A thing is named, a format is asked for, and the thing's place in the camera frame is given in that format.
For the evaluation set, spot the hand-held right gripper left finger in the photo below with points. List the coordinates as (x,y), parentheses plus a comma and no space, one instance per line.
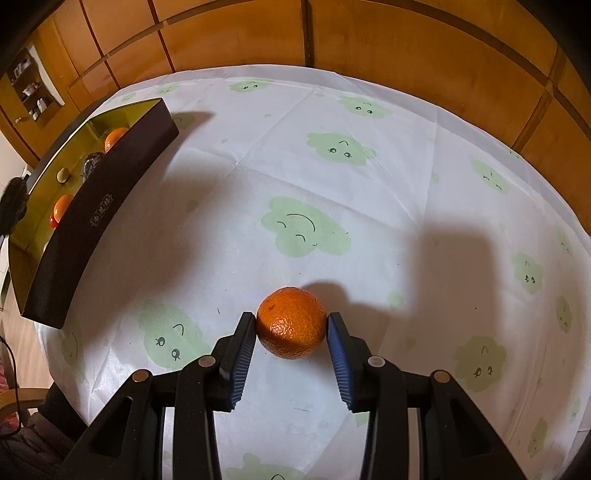
(242,364)

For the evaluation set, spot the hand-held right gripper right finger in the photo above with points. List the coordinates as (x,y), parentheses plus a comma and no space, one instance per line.
(341,364)

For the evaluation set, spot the dark brown gold-lined tin box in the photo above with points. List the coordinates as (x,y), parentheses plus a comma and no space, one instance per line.
(92,221)

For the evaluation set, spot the large dark brown fruit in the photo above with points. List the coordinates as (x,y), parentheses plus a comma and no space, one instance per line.
(92,165)

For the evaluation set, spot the mandarin orange with green leaf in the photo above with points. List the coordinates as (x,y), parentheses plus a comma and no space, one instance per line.
(115,138)

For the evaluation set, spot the tan longan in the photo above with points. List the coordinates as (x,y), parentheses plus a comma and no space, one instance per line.
(62,174)

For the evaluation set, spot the white cloud print tablecloth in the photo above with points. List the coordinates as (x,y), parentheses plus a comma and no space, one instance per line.
(369,184)

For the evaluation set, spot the dark fuzzy object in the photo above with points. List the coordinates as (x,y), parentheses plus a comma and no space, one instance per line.
(13,205)

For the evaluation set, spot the wooden panelled wardrobe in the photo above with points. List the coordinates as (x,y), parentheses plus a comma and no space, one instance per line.
(369,37)

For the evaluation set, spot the recessed wooden shelf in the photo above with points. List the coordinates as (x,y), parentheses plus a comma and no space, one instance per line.
(30,87)

